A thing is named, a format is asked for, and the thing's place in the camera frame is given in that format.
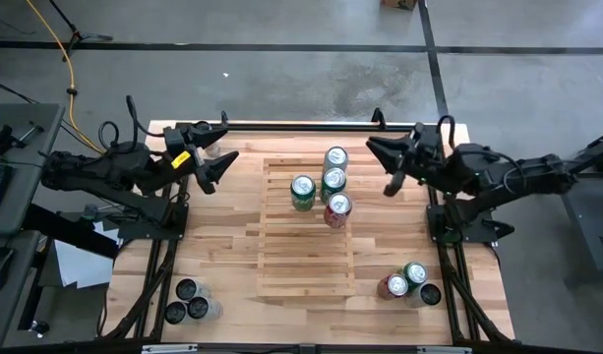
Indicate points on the white paper sheet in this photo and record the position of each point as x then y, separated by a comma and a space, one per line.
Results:
84, 268

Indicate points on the black frame rail with brackets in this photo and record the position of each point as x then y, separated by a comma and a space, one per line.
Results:
301, 350

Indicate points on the cardboard box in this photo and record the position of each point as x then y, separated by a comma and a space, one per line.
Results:
398, 4

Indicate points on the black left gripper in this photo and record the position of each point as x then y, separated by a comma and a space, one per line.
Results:
180, 147

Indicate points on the black table edge rail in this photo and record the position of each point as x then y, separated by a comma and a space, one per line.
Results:
301, 127

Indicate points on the wooden slatted shelf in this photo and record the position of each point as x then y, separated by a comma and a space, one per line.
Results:
306, 255

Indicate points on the black clamp tool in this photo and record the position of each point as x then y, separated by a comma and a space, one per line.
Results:
8, 137

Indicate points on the red Coca-Cola can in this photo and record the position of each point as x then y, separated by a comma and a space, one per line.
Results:
338, 206

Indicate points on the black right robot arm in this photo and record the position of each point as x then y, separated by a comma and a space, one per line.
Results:
502, 174

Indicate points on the silver and pink soda can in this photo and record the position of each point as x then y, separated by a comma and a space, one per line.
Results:
336, 157

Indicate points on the red soda can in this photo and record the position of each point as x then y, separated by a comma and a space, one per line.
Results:
394, 286

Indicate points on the green Sprite can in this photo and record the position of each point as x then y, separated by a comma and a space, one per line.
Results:
302, 189
415, 273
333, 182

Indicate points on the black tripod stand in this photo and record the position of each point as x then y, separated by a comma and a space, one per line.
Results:
79, 35

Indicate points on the grey desk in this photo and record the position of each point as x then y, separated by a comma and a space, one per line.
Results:
13, 305
25, 172

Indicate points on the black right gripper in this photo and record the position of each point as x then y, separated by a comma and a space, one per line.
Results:
431, 155

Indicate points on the black table frame struts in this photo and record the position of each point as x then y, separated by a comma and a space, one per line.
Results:
153, 295
465, 295

